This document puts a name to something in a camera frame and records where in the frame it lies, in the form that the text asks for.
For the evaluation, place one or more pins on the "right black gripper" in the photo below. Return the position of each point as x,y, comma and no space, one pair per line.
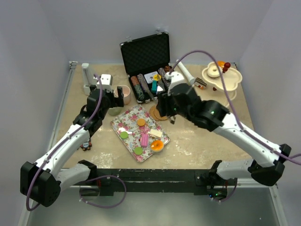
163,99

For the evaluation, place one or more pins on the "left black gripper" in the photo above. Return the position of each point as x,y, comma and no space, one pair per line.
120,102

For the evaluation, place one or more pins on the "metal tongs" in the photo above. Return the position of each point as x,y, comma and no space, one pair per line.
155,100

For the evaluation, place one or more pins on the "green ceramic cup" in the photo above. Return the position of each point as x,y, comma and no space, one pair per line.
114,111

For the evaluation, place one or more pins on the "white wafer bar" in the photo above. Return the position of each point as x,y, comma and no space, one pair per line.
155,133

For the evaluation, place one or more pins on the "chocolate layered cake slice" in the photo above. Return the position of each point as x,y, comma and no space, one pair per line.
200,83

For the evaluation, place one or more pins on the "pink wafer sweet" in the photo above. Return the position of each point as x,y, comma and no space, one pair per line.
144,140

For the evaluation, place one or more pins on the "cream three-tier cake stand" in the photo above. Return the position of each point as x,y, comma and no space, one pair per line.
214,90

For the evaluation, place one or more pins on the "white glazed donut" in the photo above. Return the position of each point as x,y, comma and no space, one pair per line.
214,71

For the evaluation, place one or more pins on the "orange glazed donut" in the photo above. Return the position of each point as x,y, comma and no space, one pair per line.
221,64

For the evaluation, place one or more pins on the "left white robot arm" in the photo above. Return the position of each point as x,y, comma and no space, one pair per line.
43,181

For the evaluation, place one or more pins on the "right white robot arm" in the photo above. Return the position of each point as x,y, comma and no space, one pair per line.
266,165

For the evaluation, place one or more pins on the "pink ceramic cup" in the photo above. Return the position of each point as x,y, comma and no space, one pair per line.
126,94

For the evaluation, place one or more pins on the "woven rattan coaster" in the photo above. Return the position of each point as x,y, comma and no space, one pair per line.
159,118
151,112

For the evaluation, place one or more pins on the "orange round biscuit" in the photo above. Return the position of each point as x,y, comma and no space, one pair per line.
140,122

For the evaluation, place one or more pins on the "floral serving tray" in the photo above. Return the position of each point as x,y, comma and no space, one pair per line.
127,122

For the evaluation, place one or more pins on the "green macaron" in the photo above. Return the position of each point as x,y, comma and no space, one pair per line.
123,135
138,150

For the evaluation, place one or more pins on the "white clamp device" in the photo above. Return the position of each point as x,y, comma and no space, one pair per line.
88,77

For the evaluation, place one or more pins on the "black poker chip case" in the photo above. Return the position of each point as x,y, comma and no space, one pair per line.
143,58

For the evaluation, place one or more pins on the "owl figurine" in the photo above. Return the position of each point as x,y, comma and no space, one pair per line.
86,146

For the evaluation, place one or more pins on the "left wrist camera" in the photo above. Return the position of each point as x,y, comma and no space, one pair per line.
104,82

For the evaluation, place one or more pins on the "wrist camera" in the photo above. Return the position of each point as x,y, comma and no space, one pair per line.
175,78
104,82

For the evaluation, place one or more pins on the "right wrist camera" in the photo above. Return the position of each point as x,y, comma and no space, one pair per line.
175,78

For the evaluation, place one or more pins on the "black base frame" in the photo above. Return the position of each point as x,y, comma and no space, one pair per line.
194,181

